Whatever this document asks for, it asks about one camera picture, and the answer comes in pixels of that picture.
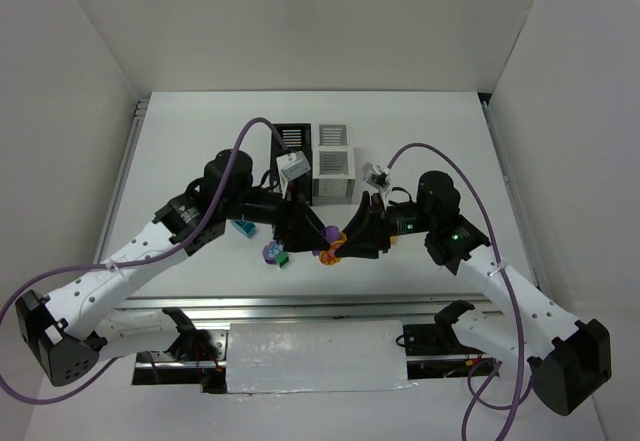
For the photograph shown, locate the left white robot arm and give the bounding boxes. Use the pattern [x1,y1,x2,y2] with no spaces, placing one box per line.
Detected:
[15,150,328,387]

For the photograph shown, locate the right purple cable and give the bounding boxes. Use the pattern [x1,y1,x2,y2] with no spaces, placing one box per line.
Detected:
[387,142,532,441]

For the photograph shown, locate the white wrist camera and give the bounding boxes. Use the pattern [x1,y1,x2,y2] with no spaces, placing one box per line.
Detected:
[276,151,311,187]
[362,162,391,200]

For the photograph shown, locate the purple round flower lego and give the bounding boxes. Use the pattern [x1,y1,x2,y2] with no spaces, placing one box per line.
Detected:
[262,240,283,265]

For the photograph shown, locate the small green lego brick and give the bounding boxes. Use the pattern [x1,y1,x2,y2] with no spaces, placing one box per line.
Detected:
[274,252,290,268]

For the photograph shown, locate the white slotted container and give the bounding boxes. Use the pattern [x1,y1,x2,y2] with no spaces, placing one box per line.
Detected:
[311,123,356,206]

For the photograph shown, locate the purple lego brick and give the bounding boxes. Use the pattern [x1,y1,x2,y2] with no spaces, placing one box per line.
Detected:
[322,225,343,244]

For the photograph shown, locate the white tape covered plate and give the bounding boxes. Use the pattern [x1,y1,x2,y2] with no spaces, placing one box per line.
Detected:
[226,320,410,394]

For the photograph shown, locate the black slotted container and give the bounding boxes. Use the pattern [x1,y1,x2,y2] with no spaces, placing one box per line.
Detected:
[268,123,313,206]

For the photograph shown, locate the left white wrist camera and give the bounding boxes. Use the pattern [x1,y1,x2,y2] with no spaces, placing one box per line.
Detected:
[276,151,311,187]

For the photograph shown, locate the teal curved lego brick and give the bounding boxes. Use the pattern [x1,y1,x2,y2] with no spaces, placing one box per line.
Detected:
[231,220,257,238]

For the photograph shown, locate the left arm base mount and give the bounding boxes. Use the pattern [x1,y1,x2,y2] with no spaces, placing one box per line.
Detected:
[132,308,229,394]

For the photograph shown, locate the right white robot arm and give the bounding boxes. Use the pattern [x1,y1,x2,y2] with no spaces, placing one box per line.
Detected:
[335,164,612,416]

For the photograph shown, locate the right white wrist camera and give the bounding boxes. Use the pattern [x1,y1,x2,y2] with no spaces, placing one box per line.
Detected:
[362,162,391,200]

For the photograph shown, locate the orange round printed lego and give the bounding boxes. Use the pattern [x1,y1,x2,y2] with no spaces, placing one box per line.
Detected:
[317,233,347,266]

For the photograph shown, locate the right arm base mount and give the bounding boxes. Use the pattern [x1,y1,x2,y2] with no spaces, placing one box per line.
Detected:
[395,300,492,380]

